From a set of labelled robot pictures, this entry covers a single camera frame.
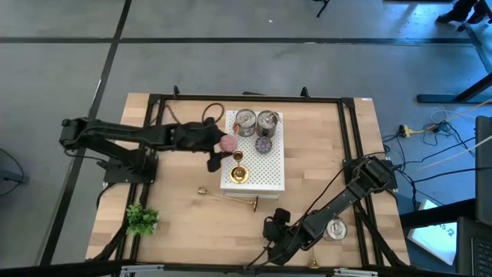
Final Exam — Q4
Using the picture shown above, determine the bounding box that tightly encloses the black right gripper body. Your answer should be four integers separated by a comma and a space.
263, 208, 308, 265

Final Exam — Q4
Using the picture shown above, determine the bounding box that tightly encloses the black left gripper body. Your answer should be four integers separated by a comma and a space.
171, 122, 218, 152

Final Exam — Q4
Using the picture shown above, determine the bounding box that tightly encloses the pink floral candle tin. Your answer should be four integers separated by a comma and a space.
219, 134, 239, 154

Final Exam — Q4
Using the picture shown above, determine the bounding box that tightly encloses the silver metal tin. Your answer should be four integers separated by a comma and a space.
256, 110, 280, 139
234, 108, 258, 139
324, 217, 348, 242

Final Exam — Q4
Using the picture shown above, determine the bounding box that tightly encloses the dark floral candle tin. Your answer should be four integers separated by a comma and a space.
254, 136, 274, 155

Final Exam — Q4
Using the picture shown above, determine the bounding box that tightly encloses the white perforated shelf riser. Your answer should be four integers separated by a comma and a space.
219, 110, 286, 200

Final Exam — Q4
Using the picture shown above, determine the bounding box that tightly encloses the small artificial green plant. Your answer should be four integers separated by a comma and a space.
125, 202, 161, 236

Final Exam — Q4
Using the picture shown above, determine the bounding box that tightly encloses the white sheet blue print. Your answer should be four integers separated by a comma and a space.
407, 199, 459, 266

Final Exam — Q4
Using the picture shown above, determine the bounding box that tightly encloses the yellow power strip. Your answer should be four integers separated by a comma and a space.
397, 125, 418, 139

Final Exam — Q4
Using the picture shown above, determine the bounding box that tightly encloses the black monitor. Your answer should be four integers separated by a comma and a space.
455, 115, 492, 277

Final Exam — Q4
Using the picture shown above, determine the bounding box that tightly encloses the black desk base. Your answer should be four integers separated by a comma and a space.
417, 72, 492, 105

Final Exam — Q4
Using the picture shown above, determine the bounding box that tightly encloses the person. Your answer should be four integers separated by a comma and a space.
436, 0, 492, 32

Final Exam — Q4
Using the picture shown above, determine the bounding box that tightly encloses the brown looped cable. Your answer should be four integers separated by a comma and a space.
201, 102, 226, 125

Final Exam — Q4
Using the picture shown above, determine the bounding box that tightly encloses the black aluminium table frame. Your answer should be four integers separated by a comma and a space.
90, 85, 411, 270

